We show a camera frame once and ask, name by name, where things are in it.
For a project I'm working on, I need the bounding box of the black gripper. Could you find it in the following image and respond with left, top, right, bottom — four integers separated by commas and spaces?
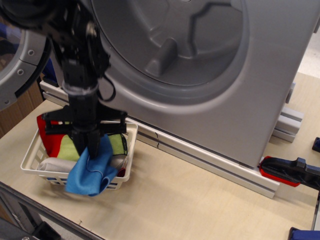
41, 87, 127, 159

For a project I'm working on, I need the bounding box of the blue felt cloth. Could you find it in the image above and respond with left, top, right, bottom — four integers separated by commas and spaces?
65, 135, 118, 197

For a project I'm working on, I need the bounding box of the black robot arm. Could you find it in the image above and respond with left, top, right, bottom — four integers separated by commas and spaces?
0, 0, 127, 158

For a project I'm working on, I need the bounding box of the washing machine door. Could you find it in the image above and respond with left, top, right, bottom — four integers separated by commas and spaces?
0, 22, 51, 110

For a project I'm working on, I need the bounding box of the grey toy washing machine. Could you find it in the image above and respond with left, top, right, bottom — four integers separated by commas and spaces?
84, 0, 320, 167

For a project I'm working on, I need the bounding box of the green felt sock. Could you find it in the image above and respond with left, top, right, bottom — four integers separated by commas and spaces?
57, 133, 128, 162

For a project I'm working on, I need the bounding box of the red felt cloth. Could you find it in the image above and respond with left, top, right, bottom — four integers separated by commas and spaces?
36, 115, 67, 158

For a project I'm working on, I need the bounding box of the white folded cloth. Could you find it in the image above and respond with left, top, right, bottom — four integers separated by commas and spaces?
37, 154, 128, 177

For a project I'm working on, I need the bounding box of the white plastic basket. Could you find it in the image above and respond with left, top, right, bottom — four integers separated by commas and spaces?
20, 123, 138, 190

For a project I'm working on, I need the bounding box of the red black clamp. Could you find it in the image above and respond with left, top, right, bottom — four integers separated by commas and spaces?
259, 156, 320, 191

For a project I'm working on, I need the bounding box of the blue black clamp corner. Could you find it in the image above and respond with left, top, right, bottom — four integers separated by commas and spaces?
288, 227, 320, 240

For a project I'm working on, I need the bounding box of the black clamp at edge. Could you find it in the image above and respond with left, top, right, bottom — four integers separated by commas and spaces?
312, 137, 320, 153

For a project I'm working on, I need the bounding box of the grey metal table frame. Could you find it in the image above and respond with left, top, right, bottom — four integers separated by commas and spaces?
0, 182, 102, 240

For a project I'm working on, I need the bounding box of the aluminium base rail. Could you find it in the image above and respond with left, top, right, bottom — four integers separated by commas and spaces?
39, 79, 280, 200

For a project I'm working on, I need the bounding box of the aluminium side bracket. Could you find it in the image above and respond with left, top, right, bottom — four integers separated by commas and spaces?
271, 82, 304, 143

